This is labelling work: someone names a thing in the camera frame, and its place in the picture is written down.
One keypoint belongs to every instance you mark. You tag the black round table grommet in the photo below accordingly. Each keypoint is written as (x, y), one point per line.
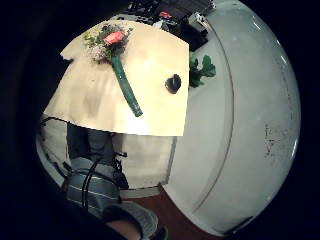
(173, 84)

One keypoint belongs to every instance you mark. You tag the flower bouquet with green stem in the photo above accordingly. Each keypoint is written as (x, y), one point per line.
(124, 80)

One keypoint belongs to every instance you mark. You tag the green leafy plant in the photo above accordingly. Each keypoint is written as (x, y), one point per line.
(206, 68)

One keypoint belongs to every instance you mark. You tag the black equipment pile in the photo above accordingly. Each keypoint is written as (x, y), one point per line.
(190, 35)

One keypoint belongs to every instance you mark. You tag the red and blue object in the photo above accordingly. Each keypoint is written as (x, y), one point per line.
(165, 15)

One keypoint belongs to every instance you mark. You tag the white small box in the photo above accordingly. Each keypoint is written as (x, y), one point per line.
(197, 18)

